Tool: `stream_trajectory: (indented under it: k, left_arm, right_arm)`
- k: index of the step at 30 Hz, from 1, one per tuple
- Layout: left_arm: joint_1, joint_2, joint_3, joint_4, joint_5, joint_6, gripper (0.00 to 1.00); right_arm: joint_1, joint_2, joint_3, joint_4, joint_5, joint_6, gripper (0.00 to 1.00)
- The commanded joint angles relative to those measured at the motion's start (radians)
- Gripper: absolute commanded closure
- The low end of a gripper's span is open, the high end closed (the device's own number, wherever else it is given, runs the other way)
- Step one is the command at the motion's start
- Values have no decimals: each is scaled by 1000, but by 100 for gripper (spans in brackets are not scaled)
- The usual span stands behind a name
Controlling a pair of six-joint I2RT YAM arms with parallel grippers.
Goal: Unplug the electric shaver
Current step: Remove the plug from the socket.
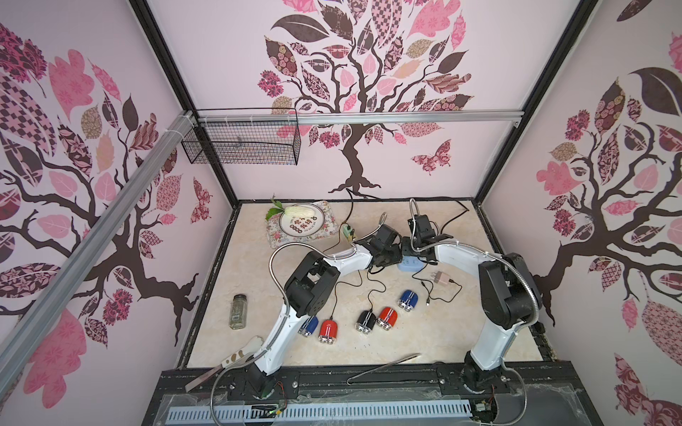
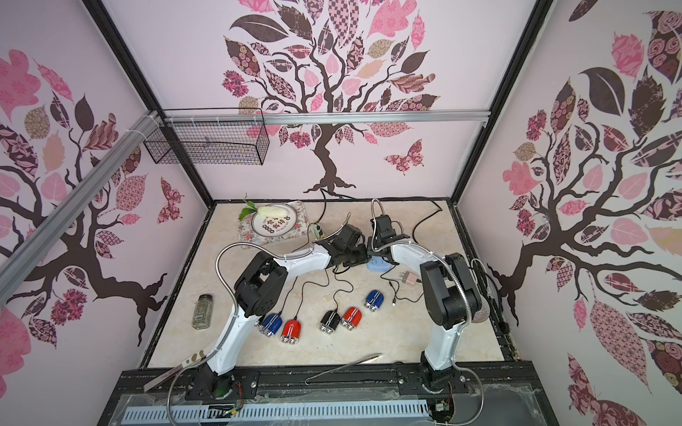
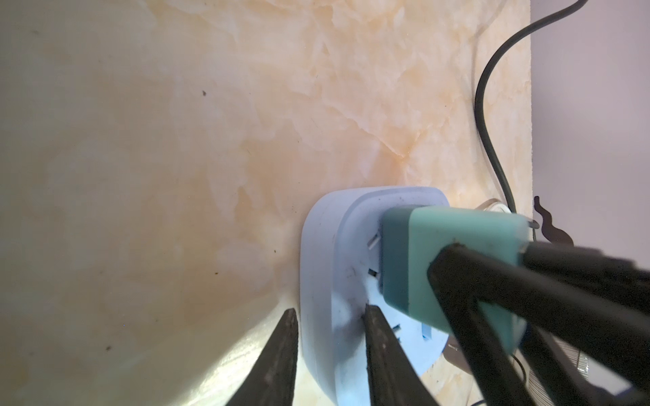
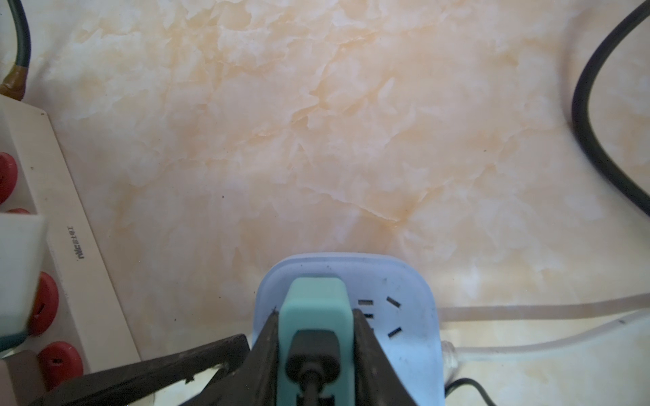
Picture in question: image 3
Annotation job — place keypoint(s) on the light blue round socket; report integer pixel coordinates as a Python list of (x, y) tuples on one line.
[(340, 260)]

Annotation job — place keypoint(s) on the teal charger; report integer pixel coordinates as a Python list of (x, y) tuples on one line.
[(412, 238)]

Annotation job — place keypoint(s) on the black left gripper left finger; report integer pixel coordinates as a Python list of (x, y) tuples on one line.
[(272, 379)]

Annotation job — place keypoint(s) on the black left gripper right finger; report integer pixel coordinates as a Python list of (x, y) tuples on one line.
[(391, 378)]

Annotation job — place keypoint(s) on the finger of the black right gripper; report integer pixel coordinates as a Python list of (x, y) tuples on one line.
[(617, 294), (463, 279)]

